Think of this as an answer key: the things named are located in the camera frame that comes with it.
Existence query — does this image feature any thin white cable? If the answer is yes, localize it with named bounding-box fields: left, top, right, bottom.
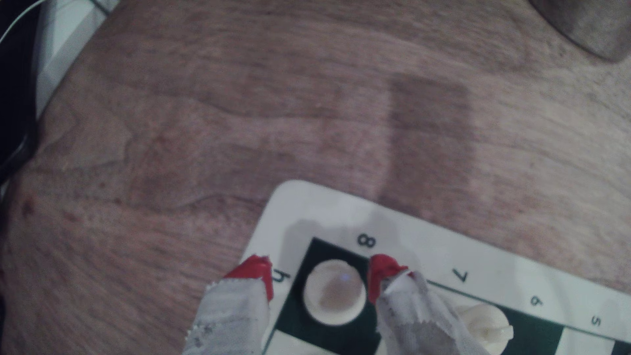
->
left=0, top=0, right=46, bottom=42

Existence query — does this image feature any white furniture panel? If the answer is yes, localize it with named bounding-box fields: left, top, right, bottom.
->
left=35, top=0, right=120, bottom=116

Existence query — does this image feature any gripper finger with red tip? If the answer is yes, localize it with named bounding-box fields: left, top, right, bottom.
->
left=182, top=254, right=275, bottom=355
left=367, top=254, right=489, bottom=355

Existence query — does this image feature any white king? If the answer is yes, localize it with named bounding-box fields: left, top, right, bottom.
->
left=454, top=303, right=514, bottom=355

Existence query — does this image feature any white rook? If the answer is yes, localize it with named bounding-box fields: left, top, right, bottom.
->
left=302, top=259, right=368, bottom=326

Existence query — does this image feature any green white chess mat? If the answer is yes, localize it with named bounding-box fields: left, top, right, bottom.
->
left=240, top=180, right=631, bottom=355

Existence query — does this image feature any grey metal cylinder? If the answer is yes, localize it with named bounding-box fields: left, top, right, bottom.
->
left=529, top=0, right=631, bottom=63

